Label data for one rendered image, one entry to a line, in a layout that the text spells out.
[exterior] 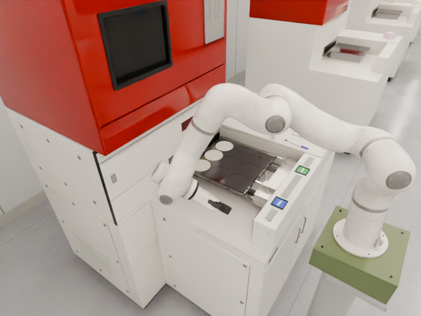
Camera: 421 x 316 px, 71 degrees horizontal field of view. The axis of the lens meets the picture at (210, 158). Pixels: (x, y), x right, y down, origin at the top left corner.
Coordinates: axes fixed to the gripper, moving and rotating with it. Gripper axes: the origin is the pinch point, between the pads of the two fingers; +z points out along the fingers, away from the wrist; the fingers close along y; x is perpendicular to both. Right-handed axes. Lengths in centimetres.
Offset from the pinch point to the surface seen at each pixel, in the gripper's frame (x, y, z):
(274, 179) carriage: 22.3, -24.6, 25.6
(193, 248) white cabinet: -27.0, -27.2, 8.1
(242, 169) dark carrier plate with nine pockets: 18.4, -32.9, 11.2
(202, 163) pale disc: 10.7, -42.9, -6.1
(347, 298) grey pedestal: -7, 10, 64
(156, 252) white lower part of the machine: -46, -55, 1
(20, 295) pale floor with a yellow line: -124, -98, -51
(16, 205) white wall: -98, -164, -92
